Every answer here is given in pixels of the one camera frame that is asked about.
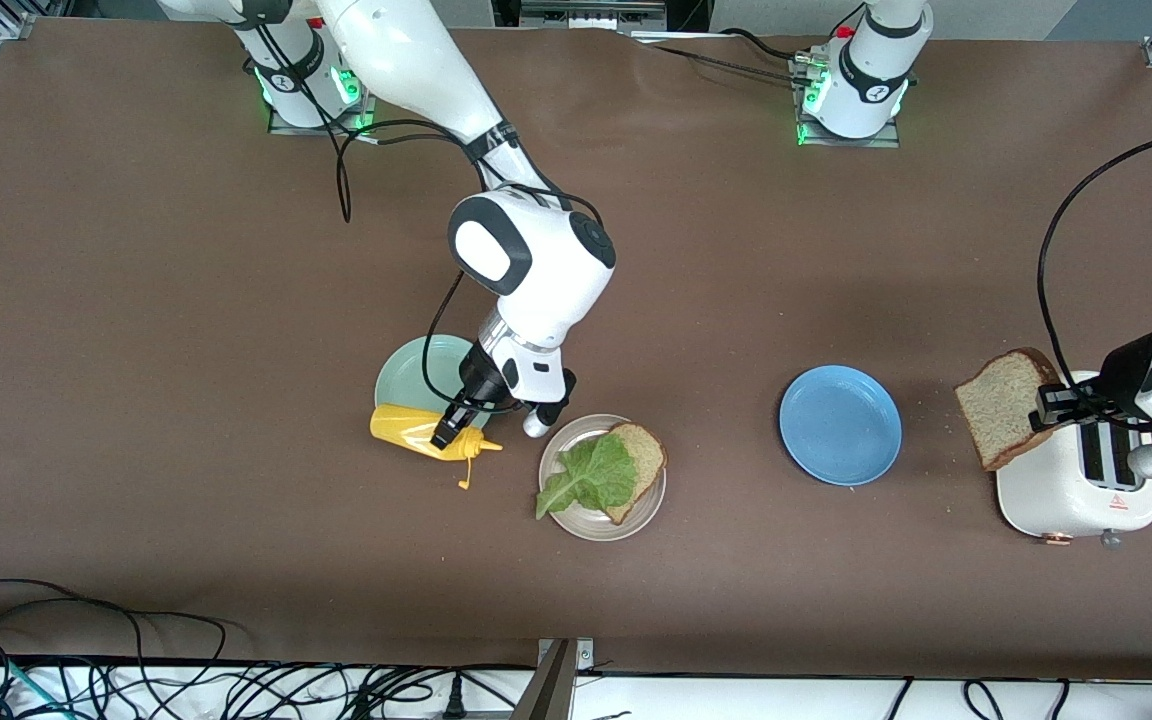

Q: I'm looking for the brown bread slice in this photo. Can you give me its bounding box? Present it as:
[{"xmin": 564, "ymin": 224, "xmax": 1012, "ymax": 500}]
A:
[
  {"xmin": 601, "ymin": 422, "xmax": 668, "ymax": 526},
  {"xmin": 955, "ymin": 347, "xmax": 1064, "ymax": 472}
]

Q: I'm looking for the beige plate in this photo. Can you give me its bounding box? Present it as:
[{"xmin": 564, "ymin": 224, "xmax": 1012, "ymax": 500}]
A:
[{"xmin": 538, "ymin": 414, "xmax": 667, "ymax": 543}]

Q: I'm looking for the metal frame bracket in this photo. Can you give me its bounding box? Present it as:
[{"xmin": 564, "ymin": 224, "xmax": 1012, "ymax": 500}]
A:
[{"xmin": 521, "ymin": 0, "xmax": 667, "ymax": 31}]

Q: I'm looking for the blue plate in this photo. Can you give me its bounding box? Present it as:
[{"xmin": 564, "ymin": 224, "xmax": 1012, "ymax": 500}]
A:
[{"xmin": 779, "ymin": 365, "xmax": 903, "ymax": 487}]

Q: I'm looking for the black base supply cable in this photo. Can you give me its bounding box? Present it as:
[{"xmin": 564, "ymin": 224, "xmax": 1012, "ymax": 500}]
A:
[{"xmin": 636, "ymin": 28, "xmax": 837, "ymax": 86}]

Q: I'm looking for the yellow mustard squeeze bottle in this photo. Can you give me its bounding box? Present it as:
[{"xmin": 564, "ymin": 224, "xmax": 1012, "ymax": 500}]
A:
[{"xmin": 369, "ymin": 403, "xmax": 504, "ymax": 491}]

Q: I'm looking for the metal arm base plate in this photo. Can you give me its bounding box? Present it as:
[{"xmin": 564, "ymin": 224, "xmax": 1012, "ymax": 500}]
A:
[
  {"xmin": 792, "ymin": 55, "xmax": 902, "ymax": 149},
  {"xmin": 268, "ymin": 60, "xmax": 384, "ymax": 137}
]

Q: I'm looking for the aluminium extrusion post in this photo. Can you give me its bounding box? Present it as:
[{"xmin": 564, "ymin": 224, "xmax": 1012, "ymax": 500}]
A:
[{"xmin": 511, "ymin": 638, "xmax": 597, "ymax": 720}]

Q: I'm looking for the black looped cable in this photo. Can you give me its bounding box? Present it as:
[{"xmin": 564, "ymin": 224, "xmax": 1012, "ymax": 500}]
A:
[{"xmin": 964, "ymin": 680, "xmax": 1007, "ymax": 720}]

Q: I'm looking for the white toaster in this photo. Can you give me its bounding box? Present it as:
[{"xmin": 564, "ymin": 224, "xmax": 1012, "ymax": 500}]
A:
[{"xmin": 996, "ymin": 372, "xmax": 1152, "ymax": 549}]

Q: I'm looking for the green lettuce leaf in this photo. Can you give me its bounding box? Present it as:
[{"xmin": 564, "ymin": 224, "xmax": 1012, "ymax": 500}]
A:
[{"xmin": 535, "ymin": 432, "xmax": 639, "ymax": 521}]

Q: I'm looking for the mint green plate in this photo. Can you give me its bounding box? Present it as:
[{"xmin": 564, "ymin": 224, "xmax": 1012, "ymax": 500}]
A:
[{"xmin": 374, "ymin": 334, "xmax": 492, "ymax": 431}]

